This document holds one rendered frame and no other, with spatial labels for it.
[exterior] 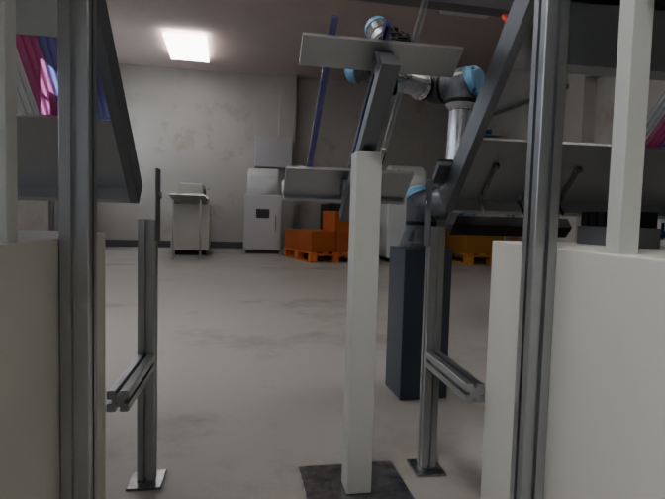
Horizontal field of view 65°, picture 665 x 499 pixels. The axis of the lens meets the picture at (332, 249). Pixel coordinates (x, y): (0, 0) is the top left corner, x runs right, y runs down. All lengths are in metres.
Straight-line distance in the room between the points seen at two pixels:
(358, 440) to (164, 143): 9.09
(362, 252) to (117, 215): 9.08
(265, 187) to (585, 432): 8.14
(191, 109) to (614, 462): 9.69
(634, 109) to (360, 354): 0.75
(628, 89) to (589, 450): 0.51
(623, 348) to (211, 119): 9.59
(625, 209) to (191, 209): 7.65
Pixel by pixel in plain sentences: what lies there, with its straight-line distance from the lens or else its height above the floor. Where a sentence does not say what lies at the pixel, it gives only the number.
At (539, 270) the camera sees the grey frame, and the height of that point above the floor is 0.58.
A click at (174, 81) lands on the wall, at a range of 10.27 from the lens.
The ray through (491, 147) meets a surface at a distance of 1.32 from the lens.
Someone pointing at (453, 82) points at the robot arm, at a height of 1.13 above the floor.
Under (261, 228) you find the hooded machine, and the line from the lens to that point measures 8.68.
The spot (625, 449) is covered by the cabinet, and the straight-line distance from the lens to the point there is 0.82.
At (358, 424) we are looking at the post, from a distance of 1.29.
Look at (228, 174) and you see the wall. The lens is 9.99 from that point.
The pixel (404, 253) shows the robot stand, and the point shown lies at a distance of 1.90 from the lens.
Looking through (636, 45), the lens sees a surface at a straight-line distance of 0.85.
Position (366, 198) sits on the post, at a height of 0.70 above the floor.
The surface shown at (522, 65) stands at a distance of 1.22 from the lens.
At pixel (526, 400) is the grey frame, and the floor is 0.37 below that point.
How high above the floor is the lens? 0.66
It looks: 4 degrees down
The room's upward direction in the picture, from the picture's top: 2 degrees clockwise
